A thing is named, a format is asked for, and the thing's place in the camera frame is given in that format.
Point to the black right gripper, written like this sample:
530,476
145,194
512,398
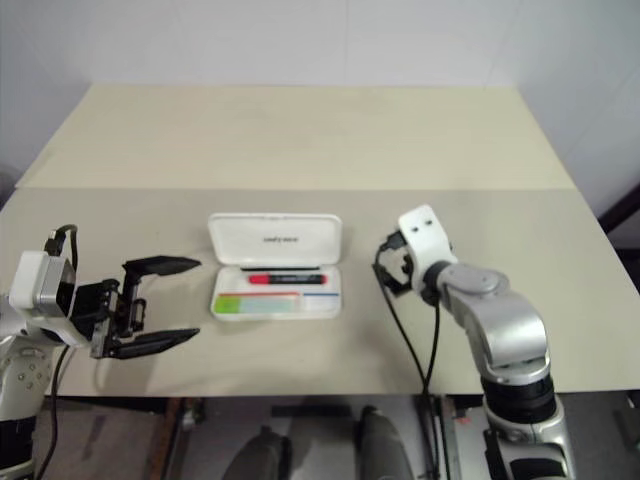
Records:
395,272

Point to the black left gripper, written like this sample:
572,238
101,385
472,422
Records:
102,312

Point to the red and black marker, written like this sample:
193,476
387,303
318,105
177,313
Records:
300,279

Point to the green translucent highlighter pen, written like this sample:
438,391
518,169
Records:
260,303

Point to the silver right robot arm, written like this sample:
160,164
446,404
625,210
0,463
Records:
505,320

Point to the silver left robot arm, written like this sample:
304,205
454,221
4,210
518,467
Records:
22,375

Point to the white plastic pencil case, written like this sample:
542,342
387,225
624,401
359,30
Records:
280,240

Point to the metal table leg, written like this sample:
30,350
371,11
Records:
457,440
182,435

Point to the dark grey rounded shape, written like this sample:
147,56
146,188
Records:
382,445
262,455

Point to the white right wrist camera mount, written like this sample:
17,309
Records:
425,235

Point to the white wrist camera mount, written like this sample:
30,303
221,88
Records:
425,235
30,280

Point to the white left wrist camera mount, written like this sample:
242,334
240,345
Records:
30,280

